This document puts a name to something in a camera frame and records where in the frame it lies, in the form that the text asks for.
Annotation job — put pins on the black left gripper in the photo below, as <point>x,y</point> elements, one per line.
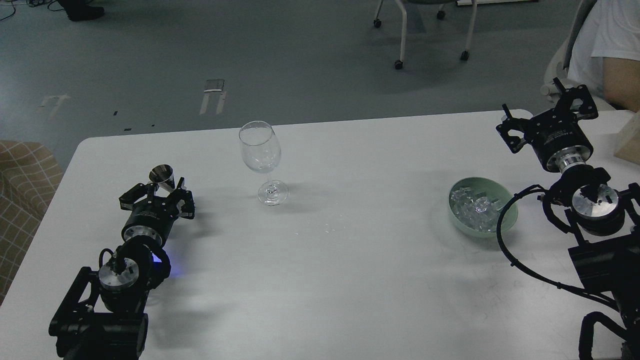
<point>155,222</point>

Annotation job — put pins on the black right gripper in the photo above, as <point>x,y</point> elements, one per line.
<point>554,133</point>

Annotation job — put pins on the steel cocktail jigger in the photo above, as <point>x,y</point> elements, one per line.
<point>162,177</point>

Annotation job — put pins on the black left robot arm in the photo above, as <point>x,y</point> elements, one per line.
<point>103,314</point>

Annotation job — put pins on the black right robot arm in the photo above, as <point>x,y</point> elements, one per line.
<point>603,220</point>

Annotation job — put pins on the clear ice cubes pile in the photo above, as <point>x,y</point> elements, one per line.
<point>477,210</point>

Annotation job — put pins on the clear wine glass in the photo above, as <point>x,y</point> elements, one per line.
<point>261,152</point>

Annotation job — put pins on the white office chair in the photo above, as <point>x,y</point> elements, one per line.
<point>559,64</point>

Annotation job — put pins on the wooden block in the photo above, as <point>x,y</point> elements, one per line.
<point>627,141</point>

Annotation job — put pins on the person in white shirt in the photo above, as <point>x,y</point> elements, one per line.
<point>606,53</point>

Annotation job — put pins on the green bowl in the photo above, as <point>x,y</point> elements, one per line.
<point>480,184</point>

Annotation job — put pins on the beige checkered sofa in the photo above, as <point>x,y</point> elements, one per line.
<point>29,178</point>

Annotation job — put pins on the black shoe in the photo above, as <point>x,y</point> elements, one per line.
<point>79,10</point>

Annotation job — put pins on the white rolling chair legs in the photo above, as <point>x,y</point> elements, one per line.
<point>440,15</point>

